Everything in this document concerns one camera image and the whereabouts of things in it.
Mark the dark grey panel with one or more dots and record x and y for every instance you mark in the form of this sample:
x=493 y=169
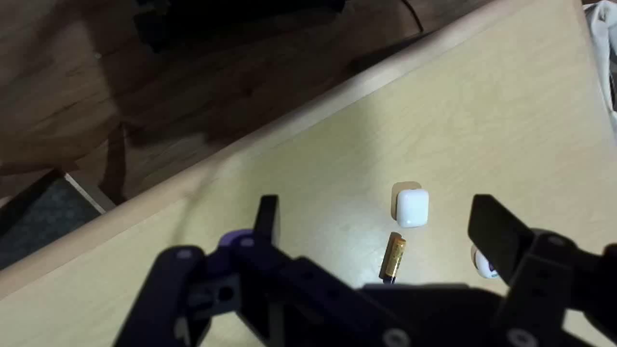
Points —
x=44 y=217

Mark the gold chapstick tube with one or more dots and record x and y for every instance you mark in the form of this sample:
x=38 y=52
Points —
x=391 y=256

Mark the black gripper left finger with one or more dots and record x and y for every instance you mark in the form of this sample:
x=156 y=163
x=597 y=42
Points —
x=192 y=300

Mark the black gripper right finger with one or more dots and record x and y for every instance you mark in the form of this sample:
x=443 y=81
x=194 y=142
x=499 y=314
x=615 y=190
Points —
x=551 y=289

